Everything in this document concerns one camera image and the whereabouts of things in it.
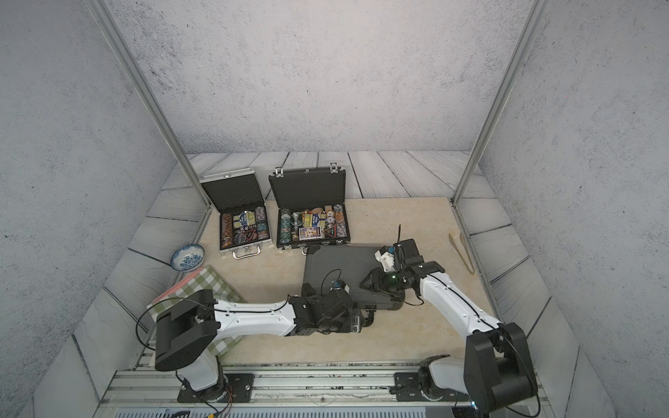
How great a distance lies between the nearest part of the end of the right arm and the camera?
2.02ft

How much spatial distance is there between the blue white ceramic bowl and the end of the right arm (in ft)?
2.11

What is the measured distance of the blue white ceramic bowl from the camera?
983 mm
